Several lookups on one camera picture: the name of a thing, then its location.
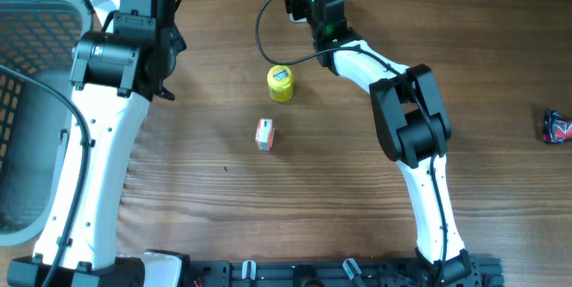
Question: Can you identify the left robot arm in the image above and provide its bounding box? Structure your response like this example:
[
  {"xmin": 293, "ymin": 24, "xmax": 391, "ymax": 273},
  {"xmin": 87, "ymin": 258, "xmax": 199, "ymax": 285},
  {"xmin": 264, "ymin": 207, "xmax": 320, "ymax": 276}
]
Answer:
[{"xmin": 7, "ymin": 0, "xmax": 192, "ymax": 286}]

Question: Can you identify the black red snack packet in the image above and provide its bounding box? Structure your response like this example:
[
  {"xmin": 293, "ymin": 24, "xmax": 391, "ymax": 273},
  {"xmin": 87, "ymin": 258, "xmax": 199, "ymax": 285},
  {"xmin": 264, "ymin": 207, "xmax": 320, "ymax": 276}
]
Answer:
[{"xmin": 543, "ymin": 109, "xmax": 571, "ymax": 144}]

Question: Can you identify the yellow cylindrical bottle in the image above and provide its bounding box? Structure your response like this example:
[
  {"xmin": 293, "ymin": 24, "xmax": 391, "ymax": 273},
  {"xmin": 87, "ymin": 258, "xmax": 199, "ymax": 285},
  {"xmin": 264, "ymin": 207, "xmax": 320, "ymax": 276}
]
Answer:
[{"xmin": 266, "ymin": 65, "xmax": 294, "ymax": 103}]

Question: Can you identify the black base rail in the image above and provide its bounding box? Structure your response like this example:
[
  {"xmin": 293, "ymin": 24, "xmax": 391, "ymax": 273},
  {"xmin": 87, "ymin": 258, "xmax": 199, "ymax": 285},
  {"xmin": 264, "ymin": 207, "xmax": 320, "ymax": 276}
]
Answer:
[{"xmin": 175, "ymin": 257, "xmax": 505, "ymax": 287}]

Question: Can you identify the grey plastic mesh basket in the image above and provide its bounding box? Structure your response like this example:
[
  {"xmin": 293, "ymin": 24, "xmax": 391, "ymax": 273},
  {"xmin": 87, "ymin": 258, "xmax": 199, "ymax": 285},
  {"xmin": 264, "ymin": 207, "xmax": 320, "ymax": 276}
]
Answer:
[{"xmin": 1, "ymin": 0, "xmax": 93, "ymax": 248}]

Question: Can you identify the red white small carton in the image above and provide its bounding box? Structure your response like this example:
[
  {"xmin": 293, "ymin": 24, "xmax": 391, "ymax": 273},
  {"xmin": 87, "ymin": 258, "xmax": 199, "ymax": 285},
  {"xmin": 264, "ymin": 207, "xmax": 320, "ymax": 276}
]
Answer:
[{"xmin": 255, "ymin": 118, "xmax": 274, "ymax": 151}]

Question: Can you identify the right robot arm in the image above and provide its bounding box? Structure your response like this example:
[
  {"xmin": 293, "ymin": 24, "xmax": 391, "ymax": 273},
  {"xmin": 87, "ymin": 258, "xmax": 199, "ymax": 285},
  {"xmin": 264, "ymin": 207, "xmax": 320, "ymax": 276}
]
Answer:
[{"xmin": 284, "ymin": 0, "xmax": 482, "ymax": 286}]

